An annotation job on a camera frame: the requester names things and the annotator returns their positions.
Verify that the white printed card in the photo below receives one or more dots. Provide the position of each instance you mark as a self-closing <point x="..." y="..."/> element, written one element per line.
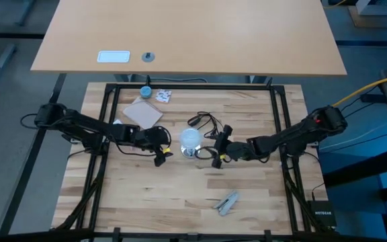
<point x="163" y="95"/>

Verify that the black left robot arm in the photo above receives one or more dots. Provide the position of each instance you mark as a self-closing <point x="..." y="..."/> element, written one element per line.
<point x="89" y="126"/>

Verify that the black network switch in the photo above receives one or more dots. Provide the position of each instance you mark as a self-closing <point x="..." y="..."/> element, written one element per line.
<point x="322" y="215"/>

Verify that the black metal table frame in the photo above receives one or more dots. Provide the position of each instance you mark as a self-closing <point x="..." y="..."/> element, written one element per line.
<point x="193" y="86"/>

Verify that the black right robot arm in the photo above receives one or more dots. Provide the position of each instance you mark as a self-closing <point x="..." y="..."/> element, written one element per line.
<point x="297" y="132"/>

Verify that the grey round desk grommet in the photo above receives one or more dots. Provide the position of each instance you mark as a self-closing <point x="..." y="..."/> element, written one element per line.
<point x="148" y="57"/>

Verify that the pale grey clip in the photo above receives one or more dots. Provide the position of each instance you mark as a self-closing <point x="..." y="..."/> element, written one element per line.
<point x="227" y="202"/>

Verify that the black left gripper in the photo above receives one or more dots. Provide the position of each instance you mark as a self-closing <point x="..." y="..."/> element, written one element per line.
<point x="153" y="138"/>

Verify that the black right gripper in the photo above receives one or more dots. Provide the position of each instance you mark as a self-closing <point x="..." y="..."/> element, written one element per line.
<point x="234" y="151"/>

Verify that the black floor rail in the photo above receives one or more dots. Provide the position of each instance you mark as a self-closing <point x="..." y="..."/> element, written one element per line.
<point x="45" y="114"/>

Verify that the white rectangular desk plate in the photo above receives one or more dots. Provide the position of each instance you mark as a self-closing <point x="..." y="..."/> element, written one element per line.
<point x="113" y="56"/>

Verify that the brown cardboard sheet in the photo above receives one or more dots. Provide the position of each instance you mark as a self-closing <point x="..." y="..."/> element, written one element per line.
<point x="143" y="114"/>

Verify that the light brown wooden desk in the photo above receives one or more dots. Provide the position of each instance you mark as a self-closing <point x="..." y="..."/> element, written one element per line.
<point x="193" y="33"/>

